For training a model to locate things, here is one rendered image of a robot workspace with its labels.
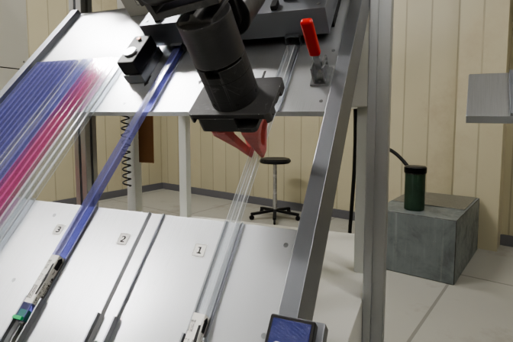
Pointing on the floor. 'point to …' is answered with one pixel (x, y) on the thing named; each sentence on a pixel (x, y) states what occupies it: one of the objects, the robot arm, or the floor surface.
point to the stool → (275, 191)
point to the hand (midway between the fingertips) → (256, 150)
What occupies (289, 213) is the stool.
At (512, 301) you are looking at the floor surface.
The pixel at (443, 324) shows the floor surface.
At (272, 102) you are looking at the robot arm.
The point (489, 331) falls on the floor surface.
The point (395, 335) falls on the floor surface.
